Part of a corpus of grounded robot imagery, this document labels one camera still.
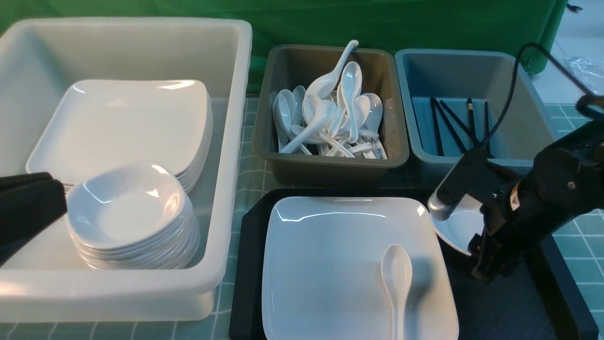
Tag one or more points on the blue grey plastic bin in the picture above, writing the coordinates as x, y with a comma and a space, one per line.
453, 77

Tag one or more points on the stack of white square plates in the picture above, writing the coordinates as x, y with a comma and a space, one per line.
100, 125

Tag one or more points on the large white plastic tub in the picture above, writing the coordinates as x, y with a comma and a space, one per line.
46, 281

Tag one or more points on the black chopstick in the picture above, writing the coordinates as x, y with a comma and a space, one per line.
449, 126
471, 119
465, 127
486, 143
436, 127

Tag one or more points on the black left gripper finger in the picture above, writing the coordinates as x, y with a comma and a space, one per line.
29, 203

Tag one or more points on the white square rice plate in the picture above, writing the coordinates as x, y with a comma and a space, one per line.
321, 277

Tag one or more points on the clear plastic bag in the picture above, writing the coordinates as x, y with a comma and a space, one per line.
590, 72

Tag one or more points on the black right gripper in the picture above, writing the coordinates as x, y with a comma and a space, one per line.
519, 212

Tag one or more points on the black serving tray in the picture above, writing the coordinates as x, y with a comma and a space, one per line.
540, 301

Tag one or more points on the white ceramic soup spoon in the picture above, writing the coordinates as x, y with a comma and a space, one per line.
397, 273

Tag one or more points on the stack of white bowls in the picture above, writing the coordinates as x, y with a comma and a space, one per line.
135, 217

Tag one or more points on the olive green plastic bin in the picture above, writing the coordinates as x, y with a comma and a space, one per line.
290, 65

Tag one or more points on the pile of white soup spoons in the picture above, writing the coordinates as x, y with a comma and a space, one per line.
331, 113

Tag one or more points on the white bowl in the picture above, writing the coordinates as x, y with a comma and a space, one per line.
462, 225

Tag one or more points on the green cloth backdrop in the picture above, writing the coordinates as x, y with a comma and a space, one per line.
389, 25

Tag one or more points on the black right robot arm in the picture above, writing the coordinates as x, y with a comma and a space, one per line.
577, 157

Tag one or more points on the teal checkered table mat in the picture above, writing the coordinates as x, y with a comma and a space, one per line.
580, 243

